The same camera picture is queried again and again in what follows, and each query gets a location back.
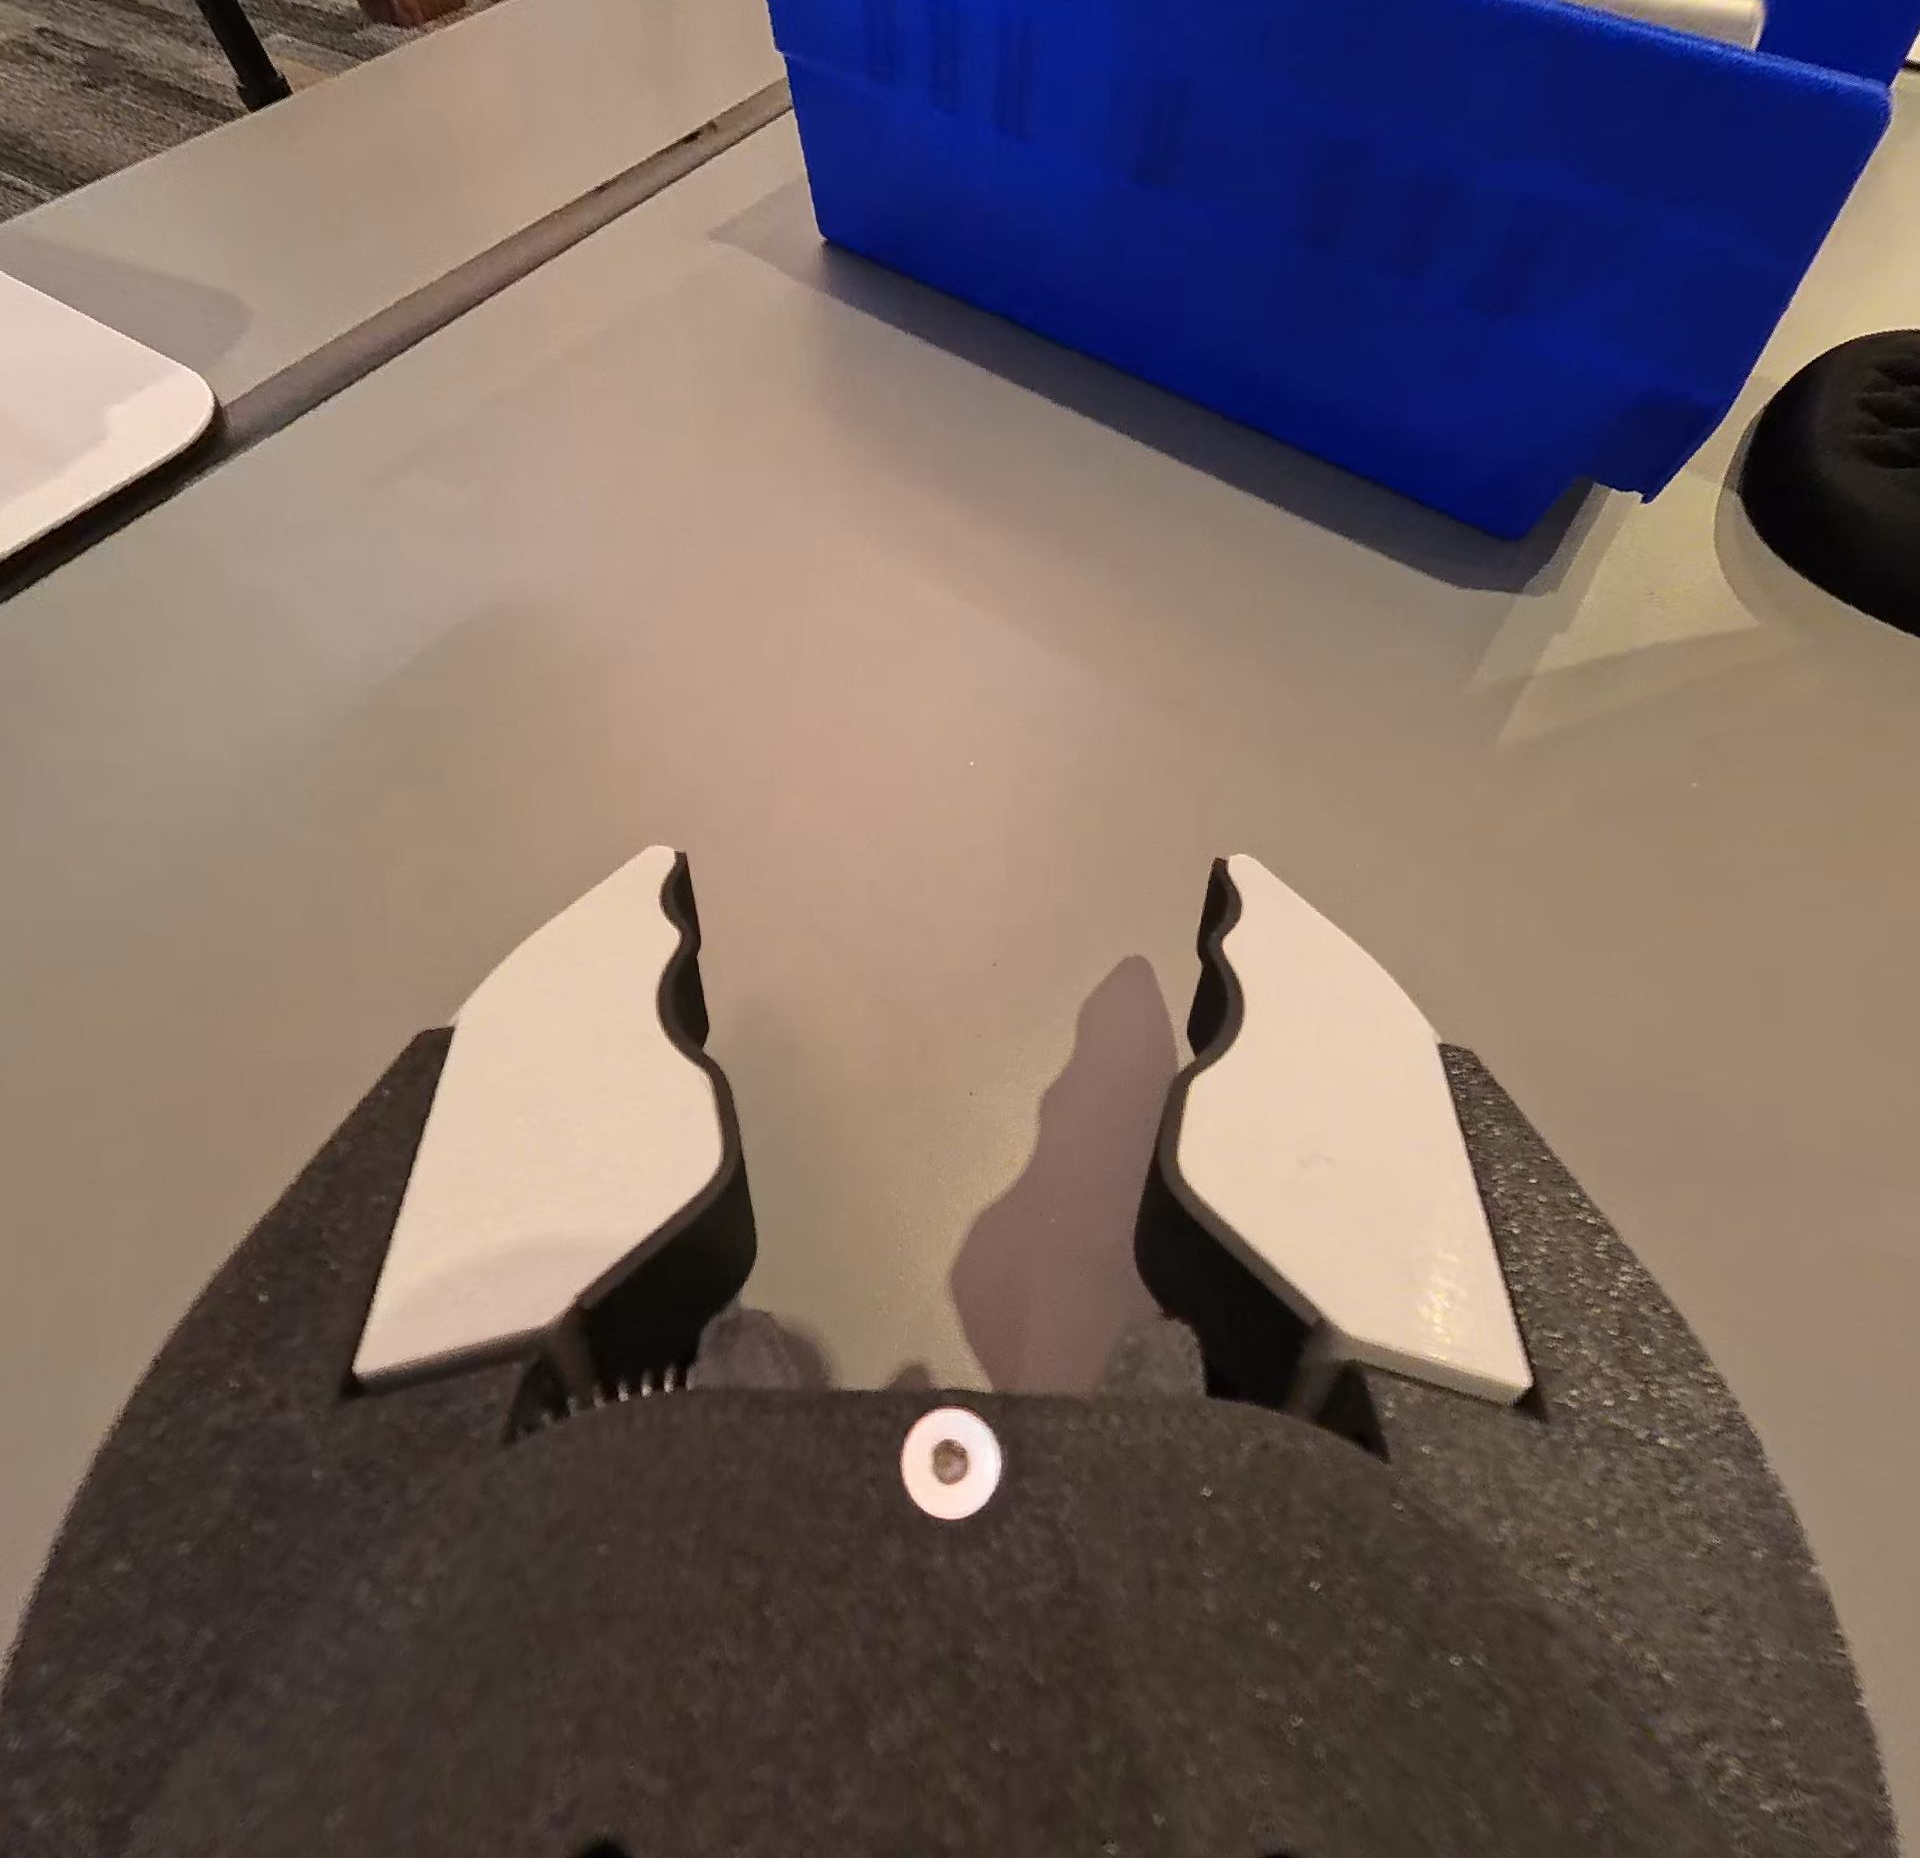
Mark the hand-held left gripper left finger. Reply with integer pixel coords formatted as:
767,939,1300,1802
349,844,756,1392

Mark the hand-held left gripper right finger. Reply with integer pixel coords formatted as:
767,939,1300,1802
1139,853,1535,1405

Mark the blue plastic bin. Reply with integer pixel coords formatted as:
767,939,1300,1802
756,0,1920,543

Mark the black metal frame leg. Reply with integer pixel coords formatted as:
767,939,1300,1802
155,0,285,109

